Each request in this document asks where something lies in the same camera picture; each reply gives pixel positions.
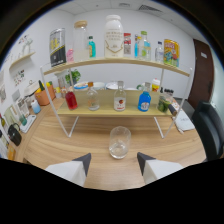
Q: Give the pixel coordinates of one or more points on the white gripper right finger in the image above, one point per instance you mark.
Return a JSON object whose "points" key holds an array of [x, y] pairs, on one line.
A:
{"points": [[155, 168]]}

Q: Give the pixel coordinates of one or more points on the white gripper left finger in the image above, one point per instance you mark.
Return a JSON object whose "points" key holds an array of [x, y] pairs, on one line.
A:
{"points": [[75, 170]]}

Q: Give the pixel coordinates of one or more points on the glass bowl of limes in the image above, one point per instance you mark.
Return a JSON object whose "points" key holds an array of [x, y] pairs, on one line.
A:
{"points": [[163, 104]]}

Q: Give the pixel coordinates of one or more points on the soda water can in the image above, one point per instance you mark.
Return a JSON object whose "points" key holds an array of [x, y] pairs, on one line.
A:
{"points": [[57, 46]]}

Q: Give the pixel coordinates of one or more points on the clear drinking glass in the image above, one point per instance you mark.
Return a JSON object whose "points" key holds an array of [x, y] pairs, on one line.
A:
{"points": [[120, 143]]}

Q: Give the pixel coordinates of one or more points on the white folded cloth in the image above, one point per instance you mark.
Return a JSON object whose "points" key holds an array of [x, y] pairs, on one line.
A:
{"points": [[184, 122]]}

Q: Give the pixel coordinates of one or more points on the black chair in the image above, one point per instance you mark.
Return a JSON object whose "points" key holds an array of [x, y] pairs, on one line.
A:
{"points": [[208, 130]]}

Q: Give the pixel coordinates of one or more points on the white tray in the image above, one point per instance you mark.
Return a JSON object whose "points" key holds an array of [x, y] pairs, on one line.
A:
{"points": [[28, 122]]}

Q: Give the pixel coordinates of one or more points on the blue liquid bottle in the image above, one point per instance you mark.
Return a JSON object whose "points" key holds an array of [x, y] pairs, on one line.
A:
{"points": [[144, 101]]}

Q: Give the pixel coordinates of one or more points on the red liquid bottle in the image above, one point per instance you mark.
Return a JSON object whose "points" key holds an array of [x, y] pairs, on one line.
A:
{"points": [[71, 100]]}

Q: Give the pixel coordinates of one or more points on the black kettle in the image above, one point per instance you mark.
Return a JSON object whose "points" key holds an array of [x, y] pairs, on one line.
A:
{"points": [[14, 135]]}

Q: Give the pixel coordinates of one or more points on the clear bottle orange cap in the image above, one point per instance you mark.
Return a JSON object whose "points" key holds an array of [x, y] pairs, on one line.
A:
{"points": [[93, 100]]}

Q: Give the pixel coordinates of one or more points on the pale blue plastic bottle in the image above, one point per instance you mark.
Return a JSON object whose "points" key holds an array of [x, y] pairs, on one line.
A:
{"points": [[35, 107]]}

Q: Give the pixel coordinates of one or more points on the white wooden two-tier rack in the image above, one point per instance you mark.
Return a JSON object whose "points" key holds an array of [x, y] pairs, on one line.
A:
{"points": [[106, 100]]}

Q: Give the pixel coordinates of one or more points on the dark lid spice jar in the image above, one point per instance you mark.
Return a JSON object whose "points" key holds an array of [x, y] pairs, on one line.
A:
{"points": [[171, 92], [167, 92]]}

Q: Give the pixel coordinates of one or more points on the small black bottle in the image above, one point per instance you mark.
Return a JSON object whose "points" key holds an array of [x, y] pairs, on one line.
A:
{"points": [[162, 90]]}

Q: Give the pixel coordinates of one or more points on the orange basket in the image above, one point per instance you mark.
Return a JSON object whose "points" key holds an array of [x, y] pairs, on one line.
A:
{"points": [[45, 96]]}

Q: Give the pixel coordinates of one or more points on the bowl with blue rim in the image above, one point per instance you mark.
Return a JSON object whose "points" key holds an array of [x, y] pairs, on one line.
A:
{"points": [[81, 86]]}

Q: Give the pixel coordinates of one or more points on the patterned bowl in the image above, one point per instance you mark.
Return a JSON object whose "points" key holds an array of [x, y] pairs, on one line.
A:
{"points": [[111, 86]]}

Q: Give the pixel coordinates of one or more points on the green potted plant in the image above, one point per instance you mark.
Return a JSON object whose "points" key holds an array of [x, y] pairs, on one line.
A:
{"points": [[74, 76]]}

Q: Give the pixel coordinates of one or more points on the brown door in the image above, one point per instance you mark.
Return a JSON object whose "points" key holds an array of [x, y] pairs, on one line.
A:
{"points": [[201, 76]]}

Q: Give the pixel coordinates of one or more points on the small pink bottle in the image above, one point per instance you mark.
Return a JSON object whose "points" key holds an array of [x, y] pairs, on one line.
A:
{"points": [[70, 56]]}

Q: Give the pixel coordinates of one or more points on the clear bottle blue cap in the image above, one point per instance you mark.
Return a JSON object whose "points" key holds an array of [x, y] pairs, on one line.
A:
{"points": [[159, 53]]}

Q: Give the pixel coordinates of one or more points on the yellow cartoon can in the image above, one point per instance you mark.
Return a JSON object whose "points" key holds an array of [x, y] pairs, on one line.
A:
{"points": [[171, 53]]}

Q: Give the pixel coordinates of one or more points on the clear bottle green cap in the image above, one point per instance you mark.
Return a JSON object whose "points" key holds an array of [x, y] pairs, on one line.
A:
{"points": [[145, 48]]}

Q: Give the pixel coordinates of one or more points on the small light blue bottle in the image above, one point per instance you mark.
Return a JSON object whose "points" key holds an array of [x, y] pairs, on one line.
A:
{"points": [[136, 48]]}

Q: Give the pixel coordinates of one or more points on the small teal bottle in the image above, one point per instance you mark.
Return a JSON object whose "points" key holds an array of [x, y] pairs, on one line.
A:
{"points": [[92, 49]]}

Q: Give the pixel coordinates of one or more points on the white door sign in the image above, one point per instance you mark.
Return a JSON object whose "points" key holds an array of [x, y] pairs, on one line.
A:
{"points": [[204, 55]]}

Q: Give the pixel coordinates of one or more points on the glass jar cork lid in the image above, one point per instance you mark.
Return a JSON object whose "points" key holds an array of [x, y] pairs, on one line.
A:
{"points": [[80, 40]]}

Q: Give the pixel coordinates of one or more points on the white ornament figure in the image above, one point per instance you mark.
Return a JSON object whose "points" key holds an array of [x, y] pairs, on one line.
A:
{"points": [[26, 45]]}

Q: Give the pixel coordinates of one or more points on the large white bottle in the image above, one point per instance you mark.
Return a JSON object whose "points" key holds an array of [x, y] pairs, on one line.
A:
{"points": [[114, 38]]}

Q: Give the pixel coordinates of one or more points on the large ceiling air vent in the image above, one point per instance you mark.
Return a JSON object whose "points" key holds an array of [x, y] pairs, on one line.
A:
{"points": [[149, 8]]}

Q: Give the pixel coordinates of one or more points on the small ceiling vent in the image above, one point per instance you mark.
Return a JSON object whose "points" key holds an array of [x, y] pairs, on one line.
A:
{"points": [[124, 4]]}

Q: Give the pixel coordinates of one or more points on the white picture frame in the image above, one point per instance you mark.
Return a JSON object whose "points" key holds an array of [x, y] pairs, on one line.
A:
{"points": [[22, 106]]}

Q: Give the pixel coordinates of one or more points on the wall photo cluster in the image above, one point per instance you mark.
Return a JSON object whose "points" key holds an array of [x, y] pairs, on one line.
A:
{"points": [[19, 77]]}

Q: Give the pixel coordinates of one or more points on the wooden wall shelf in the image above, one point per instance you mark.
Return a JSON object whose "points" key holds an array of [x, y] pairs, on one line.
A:
{"points": [[21, 60]]}

